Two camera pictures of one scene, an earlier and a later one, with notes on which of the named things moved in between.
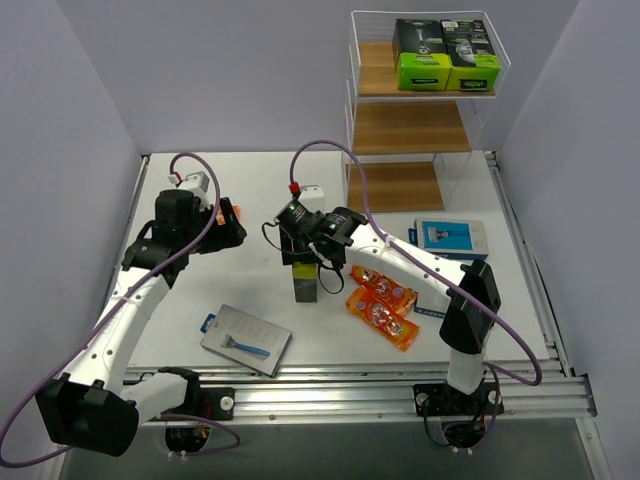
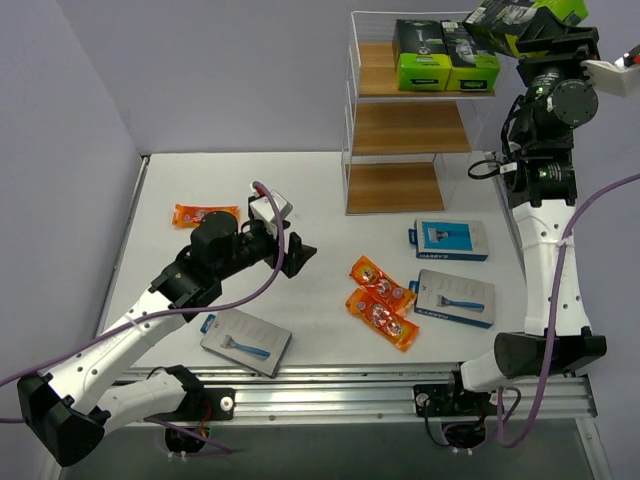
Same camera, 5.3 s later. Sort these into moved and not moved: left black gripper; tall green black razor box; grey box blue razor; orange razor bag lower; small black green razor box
Moved: small black green razor box; left black gripper
Not moved: tall green black razor box; orange razor bag lower; grey box blue razor
